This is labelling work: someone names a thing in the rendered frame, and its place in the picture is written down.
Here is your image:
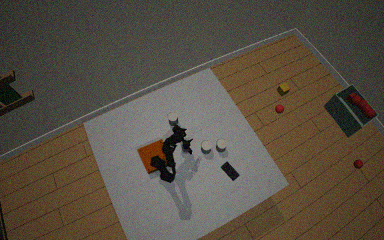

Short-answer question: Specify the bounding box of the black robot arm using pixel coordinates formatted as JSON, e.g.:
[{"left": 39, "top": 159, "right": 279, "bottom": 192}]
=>
[{"left": 151, "top": 128, "right": 186, "bottom": 183}]

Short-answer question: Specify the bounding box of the french press with black knob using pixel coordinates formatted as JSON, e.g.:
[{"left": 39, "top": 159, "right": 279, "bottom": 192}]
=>
[{"left": 181, "top": 142, "right": 192, "bottom": 155}]

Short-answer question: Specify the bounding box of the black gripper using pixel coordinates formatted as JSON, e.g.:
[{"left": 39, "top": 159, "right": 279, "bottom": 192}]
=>
[{"left": 172, "top": 125, "right": 193, "bottom": 149}]

